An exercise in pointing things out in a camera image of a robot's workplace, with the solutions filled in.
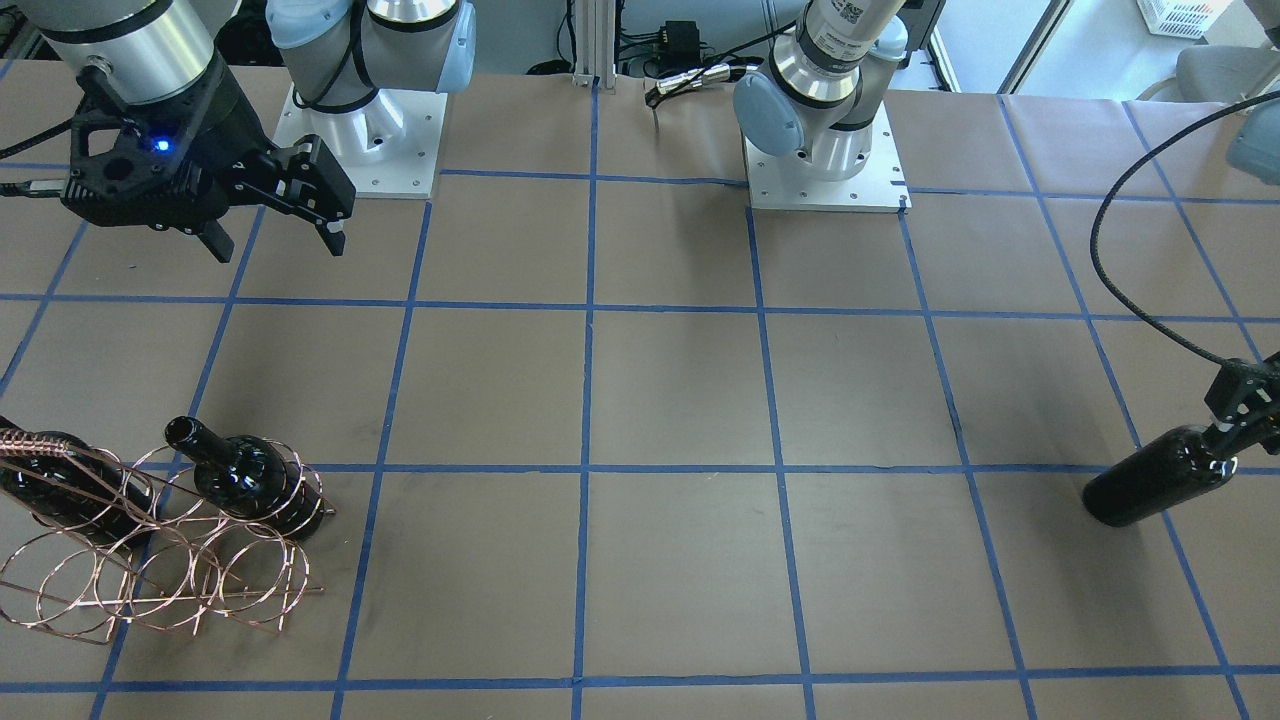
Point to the copper wire wine basket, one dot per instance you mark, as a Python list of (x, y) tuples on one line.
[(198, 564)]

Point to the dark bottle in basket far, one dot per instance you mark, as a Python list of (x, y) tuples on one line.
[(83, 501)]

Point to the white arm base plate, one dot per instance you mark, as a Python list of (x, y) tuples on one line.
[(846, 171), (390, 148)]

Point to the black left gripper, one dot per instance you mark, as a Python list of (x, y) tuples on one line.
[(1243, 393)]

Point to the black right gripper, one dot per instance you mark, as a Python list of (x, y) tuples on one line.
[(213, 133)]

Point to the dark glass wine bottle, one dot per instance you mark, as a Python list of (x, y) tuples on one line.
[(1169, 470)]

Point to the dark bottle in basket near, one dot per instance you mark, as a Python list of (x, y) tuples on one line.
[(248, 479)]

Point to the aluminium frame post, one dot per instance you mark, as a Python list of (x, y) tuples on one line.
[(595, 31)]

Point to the dark bottle in basket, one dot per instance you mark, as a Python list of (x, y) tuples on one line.
[(83, 501), (248, 479)]

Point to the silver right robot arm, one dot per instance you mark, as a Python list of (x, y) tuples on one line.
[(330, 56)]

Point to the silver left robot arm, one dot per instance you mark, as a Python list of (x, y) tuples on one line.
[(970, 329)]

